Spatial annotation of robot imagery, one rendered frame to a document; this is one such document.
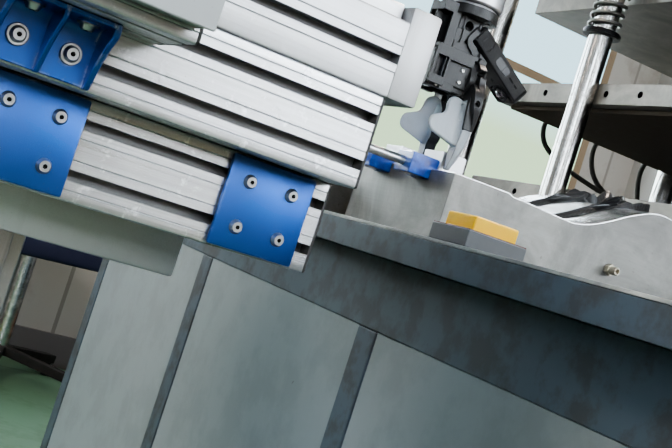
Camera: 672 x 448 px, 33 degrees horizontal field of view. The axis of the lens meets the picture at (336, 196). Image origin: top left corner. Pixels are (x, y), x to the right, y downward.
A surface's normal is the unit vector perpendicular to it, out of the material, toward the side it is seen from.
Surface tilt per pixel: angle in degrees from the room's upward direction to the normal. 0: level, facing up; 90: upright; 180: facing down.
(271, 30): 90
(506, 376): 90
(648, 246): 90
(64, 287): 90
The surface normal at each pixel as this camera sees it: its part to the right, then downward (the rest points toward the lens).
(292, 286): -0.85, -0.30
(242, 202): 0.49, 0.12
